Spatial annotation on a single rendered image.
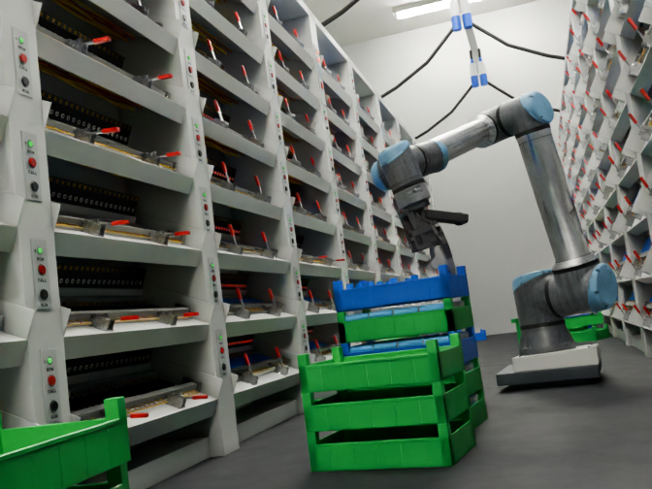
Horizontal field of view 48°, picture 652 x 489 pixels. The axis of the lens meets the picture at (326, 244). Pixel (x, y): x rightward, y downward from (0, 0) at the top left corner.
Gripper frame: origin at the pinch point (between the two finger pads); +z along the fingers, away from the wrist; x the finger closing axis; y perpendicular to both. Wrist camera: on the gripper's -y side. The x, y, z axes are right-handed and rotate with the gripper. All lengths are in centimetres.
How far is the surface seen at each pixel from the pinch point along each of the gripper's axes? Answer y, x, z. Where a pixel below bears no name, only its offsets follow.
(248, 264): 47, -35, -25
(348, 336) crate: 32.1, 2.4, 4.7
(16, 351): 91, 63, -17
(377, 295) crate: 22.0, 7.0, -2.0
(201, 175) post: 51, -8, -49
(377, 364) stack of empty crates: 34, 42, 10
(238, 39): 23, -48, -97
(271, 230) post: 35, -71, -36
